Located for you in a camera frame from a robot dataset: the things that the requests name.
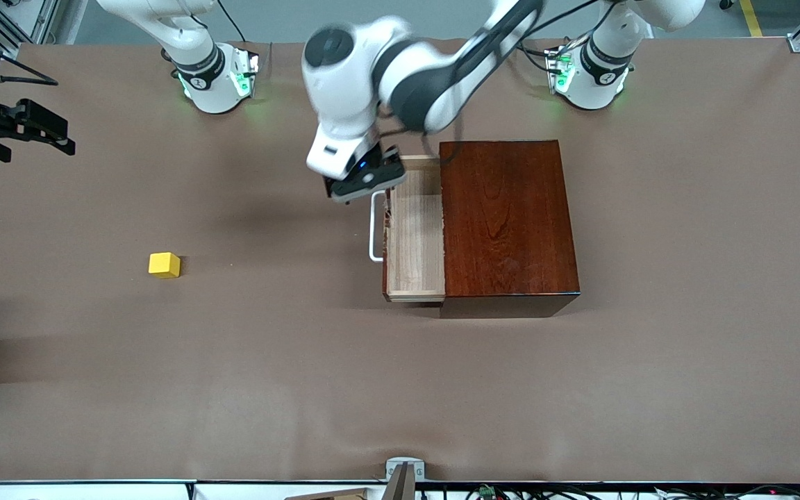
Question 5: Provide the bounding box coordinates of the light wood drawer white handle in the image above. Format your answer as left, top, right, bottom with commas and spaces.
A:
369, 154, 447, 303

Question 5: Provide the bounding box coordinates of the yellow block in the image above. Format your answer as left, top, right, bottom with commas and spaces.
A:
149, 252, 181, 280

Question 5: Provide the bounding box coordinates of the dark red-brown wooden cabinet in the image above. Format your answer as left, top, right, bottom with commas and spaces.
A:
439, 140, 581, 319

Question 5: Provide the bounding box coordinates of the brown table cover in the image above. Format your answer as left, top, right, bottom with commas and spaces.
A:
0, 36, 800, 485

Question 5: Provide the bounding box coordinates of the light wooden board piece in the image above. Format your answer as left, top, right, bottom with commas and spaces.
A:
284, 487, 373, 500

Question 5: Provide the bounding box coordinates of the black arm base cable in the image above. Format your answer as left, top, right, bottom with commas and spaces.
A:
517, 38, 567, 77
216, 0, 248, 44

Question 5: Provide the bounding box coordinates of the grey metal table bracket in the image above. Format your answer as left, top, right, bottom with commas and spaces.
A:
385, 456, 426, 500

